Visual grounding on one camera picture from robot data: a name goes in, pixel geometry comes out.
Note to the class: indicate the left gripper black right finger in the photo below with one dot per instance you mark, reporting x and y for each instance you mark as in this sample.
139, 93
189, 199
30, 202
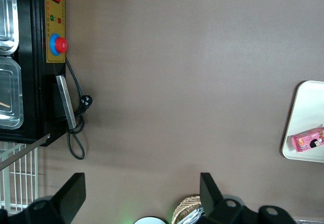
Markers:
212, 203

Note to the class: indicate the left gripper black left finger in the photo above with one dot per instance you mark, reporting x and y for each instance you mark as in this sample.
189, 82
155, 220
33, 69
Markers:
68, 201

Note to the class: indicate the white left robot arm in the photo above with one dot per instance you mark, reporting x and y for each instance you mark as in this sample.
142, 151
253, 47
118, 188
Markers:
149, 221

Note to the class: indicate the aluminium foil tray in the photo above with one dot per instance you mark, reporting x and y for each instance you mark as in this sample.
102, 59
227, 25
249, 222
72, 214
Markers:
193, 215

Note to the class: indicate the beige plastic serving tray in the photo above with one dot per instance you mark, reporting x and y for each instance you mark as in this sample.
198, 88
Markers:
308, 102

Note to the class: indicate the light tan wicker basket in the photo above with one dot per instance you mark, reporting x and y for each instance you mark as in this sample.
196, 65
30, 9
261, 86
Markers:
183, 206

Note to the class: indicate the silver lever bar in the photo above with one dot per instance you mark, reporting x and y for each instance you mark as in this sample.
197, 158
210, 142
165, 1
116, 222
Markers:
25, 152

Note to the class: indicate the black sealing machine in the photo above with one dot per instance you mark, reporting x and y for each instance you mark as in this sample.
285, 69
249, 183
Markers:
33, 95

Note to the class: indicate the pink cartoon snack pack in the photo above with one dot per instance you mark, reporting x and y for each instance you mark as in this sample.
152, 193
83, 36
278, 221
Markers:
308, 140

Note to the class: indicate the thin wooden stick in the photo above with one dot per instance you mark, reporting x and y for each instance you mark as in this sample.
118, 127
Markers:
4, 104

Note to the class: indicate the steel food container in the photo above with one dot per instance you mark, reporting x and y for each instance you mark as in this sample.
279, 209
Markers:
12, 92
10, 19

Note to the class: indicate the red emergency stop button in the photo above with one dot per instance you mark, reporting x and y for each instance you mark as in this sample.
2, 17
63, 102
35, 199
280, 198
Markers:
60, 44

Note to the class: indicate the yellow control panel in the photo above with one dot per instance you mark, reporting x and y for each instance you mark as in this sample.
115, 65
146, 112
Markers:
54, 14

